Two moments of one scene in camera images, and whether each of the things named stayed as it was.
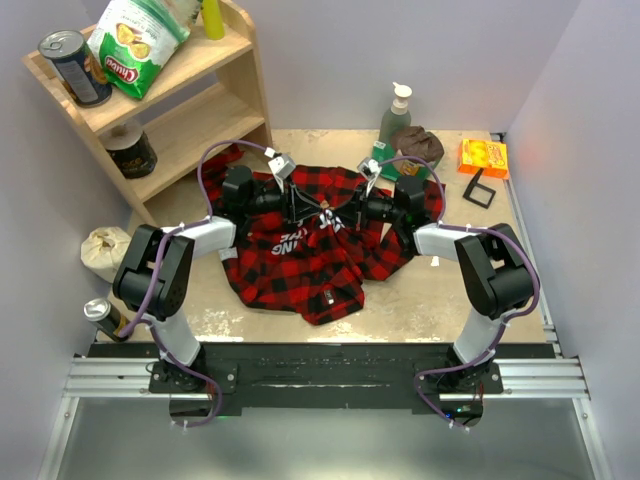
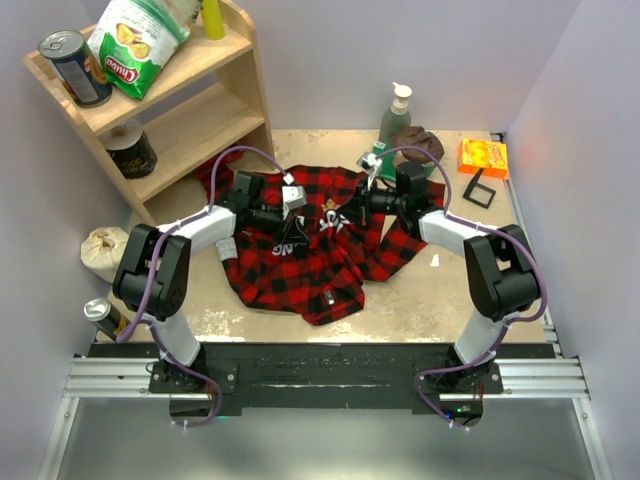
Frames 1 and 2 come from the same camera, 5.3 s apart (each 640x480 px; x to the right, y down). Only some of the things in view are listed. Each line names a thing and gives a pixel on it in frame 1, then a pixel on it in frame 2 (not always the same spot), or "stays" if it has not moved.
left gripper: (297, 213) to (287, 226)
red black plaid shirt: (314, 270) stays
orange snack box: (484, 154) stays
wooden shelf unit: (210, 96) stays
